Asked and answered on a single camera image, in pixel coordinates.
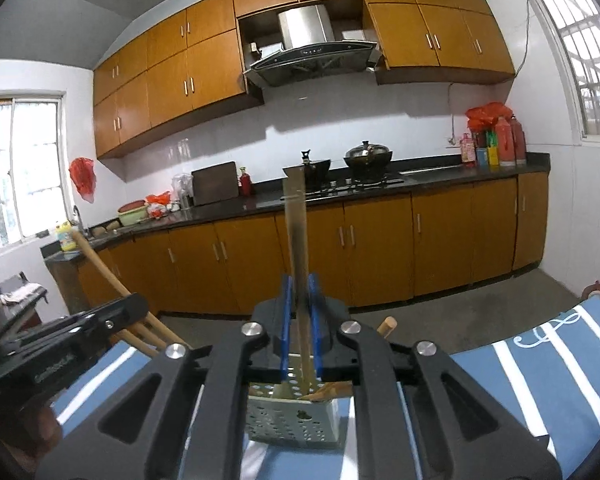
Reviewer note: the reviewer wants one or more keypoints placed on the black kitchen countertop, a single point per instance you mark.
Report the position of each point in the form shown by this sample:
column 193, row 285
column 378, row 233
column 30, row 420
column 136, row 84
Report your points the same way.
column 260, row 205

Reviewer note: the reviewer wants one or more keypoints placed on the green perforated utensil holder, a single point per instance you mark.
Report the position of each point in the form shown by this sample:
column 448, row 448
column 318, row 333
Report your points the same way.
column 290, row 420

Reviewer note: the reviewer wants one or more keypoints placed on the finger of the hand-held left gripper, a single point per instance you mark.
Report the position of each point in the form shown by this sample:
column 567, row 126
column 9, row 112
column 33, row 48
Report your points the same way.
column 122, row 315

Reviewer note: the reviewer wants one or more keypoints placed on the orange wooden wall cabinets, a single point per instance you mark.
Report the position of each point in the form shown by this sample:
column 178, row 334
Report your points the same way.
column 205, row 60

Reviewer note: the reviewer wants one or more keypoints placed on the dark brown cutting board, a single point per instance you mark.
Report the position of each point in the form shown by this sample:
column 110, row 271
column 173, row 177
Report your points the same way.
column 215, row 184

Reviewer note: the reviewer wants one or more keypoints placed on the dark pot with lid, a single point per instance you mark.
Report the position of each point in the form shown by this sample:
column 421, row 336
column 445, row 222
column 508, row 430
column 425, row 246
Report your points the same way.
column 367, row 157

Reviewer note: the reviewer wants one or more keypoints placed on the black gas stove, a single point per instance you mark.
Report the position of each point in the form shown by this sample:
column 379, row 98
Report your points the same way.
column 360, row 185

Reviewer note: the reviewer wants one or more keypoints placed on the brown tape roll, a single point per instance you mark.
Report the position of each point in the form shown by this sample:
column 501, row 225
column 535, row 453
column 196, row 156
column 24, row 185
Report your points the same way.
column 587, row 291

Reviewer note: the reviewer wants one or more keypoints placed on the red and white plastic bag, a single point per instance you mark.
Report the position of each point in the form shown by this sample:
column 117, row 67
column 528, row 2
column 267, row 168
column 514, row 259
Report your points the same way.
column 157, row 201

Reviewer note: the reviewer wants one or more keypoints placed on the light wooden chopstick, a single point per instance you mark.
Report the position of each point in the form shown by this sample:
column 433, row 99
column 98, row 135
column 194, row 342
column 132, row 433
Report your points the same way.
column 137, row 342
column 97, row 262
column 312, row 396
column 386, row 326
column 337, row 389

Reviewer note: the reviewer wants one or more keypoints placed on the clear plastic bag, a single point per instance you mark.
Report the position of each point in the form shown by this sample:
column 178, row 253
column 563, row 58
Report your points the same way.
column 182, row 187

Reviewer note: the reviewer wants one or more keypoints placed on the yellow dish soap bottle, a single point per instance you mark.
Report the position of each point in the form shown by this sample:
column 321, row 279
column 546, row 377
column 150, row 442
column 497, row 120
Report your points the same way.
column 66, row 240

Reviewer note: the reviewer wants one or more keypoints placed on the white framed sliding window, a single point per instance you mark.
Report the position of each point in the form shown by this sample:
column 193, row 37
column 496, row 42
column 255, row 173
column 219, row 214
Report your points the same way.
column 25, row 170

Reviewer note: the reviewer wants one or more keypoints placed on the metal faucet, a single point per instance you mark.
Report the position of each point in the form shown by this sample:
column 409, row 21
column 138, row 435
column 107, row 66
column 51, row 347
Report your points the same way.
column 76, row 215

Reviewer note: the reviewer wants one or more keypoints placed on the window with metal grille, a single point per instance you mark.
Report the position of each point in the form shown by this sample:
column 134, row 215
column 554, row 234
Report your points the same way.
column 580, row 60

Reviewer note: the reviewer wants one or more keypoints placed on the hanging red plastic bag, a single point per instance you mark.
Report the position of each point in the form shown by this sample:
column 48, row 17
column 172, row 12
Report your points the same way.
column 82, row 175

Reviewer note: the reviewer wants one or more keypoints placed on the pink bottle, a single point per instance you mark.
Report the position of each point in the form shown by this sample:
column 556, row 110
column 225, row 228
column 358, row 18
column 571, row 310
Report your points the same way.
column 467, row 150

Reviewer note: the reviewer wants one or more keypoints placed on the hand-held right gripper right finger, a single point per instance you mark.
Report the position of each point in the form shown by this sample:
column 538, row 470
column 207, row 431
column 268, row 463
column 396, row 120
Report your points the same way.
column 316, row 330

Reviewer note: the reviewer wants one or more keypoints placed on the large red bottle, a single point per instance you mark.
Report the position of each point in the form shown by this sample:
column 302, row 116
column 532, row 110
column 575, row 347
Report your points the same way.
column 520, row 142
column 506, row 145

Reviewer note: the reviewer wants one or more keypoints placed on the green plastic basin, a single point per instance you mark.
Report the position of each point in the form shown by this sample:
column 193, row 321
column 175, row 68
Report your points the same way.
column 132, row 215

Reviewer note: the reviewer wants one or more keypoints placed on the person's left hand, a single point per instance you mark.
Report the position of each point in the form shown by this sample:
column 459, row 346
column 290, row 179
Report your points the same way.
column 35, row 430

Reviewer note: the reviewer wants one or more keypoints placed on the blue white striped tablecloth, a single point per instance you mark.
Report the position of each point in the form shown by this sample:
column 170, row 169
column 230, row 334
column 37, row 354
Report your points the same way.
column 530, row 385

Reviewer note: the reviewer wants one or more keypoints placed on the large red plastic bag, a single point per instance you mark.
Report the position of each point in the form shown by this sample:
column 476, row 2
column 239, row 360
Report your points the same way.
column 485, row 115

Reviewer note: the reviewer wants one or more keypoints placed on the black wok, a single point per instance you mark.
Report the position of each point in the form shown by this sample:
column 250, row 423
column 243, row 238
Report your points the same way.
column 317, row 167

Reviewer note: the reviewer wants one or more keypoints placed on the steel range hood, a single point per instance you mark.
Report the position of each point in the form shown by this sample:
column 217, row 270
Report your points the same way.
column 305, row 25

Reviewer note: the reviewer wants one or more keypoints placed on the small wooden side table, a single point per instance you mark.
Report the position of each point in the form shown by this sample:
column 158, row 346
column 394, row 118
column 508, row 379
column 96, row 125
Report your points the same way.
column 22, row 310

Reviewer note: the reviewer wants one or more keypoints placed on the orange wooden base cabinets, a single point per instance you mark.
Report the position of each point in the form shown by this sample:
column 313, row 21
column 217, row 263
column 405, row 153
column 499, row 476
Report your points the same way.
column 380, row 245

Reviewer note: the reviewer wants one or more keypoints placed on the small red bottle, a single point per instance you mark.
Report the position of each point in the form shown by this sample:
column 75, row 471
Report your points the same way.
column 246, row 185

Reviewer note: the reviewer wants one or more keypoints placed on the yellow and blue carton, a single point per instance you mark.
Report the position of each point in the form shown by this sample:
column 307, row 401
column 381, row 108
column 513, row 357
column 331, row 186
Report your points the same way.
column 487, row 156

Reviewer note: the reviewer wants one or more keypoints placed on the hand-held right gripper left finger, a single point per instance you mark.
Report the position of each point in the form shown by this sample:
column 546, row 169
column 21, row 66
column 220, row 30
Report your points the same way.
column 286, row 330

